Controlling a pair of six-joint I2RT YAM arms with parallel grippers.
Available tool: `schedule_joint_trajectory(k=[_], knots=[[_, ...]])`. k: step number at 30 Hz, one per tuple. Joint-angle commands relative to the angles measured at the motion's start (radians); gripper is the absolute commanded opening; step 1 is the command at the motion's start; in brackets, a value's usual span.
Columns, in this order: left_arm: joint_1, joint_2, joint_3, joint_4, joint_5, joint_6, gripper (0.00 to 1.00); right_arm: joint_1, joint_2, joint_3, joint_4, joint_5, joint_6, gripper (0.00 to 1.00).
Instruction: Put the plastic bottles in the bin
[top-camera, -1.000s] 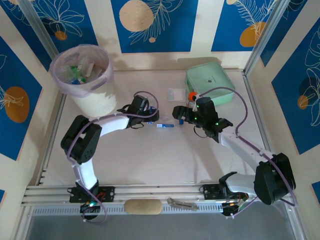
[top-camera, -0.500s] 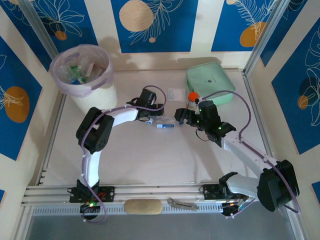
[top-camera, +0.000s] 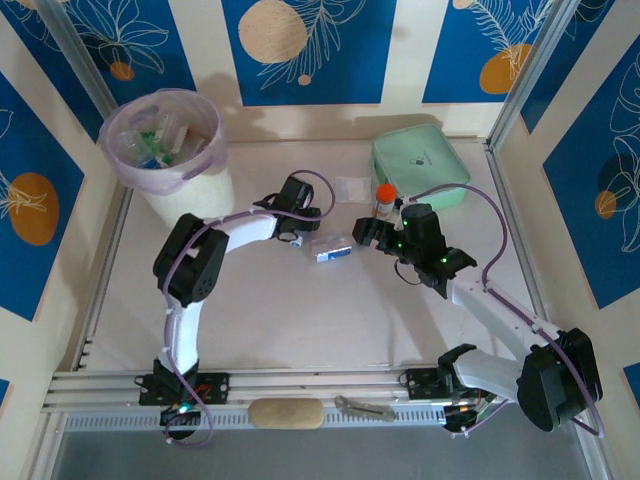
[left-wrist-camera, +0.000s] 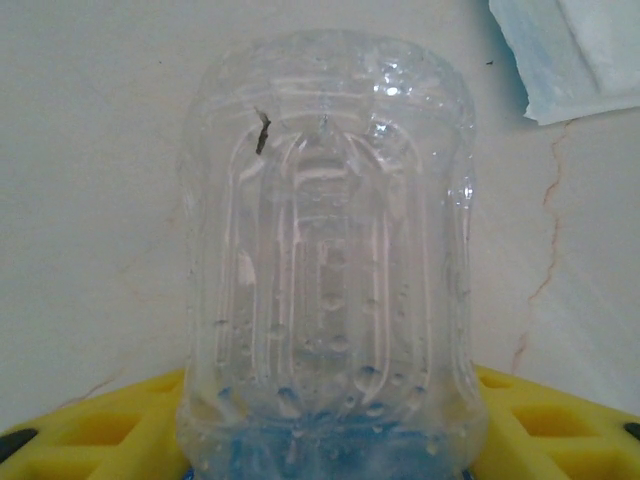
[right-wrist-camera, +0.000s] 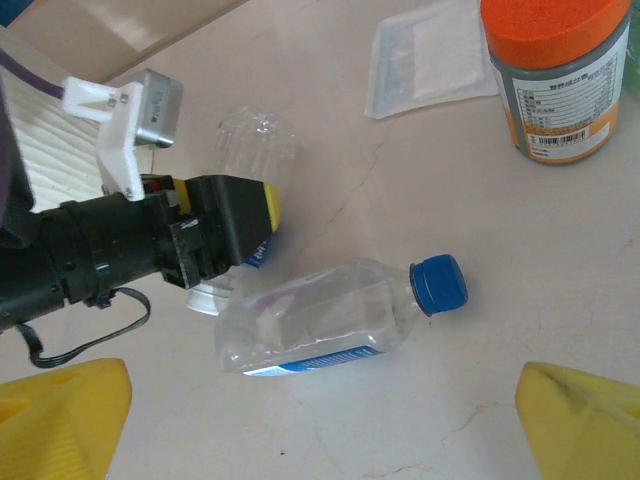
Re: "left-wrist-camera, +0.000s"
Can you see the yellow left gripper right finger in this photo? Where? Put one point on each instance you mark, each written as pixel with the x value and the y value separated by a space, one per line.
pixel 550 440

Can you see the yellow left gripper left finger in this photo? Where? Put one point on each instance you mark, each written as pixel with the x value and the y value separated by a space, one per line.
pixel 90 440

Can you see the blue label bottle white cap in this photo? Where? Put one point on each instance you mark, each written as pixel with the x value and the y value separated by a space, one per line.
pixel 325 250

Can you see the clear face mask packet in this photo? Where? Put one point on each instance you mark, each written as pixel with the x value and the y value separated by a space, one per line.
pixel 575 60

